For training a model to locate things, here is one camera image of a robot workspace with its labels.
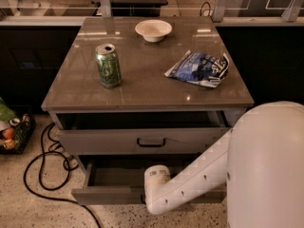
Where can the grey drawer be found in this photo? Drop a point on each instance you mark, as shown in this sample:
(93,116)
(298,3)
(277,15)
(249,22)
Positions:
(143,141)
(119,179)

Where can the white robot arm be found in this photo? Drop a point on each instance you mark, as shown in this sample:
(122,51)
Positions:
(261,160)

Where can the grey drawer cabinet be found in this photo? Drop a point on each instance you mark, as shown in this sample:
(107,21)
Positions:
(145,98)

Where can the grey top drawer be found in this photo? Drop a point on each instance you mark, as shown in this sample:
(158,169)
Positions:
(143,141)

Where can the blue chip bag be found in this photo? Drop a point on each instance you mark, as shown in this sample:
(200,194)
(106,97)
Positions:
(200,69)

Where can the green soda can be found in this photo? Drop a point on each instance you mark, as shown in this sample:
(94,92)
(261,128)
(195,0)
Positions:
(108,65)

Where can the white bowl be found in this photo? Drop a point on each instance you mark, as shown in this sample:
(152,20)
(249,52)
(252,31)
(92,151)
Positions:
(153,30)

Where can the green bag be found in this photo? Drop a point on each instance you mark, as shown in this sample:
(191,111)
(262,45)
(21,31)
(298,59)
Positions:
(6,114)

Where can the black wire basket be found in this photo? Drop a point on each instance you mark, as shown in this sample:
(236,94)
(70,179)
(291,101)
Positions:
(23,129)

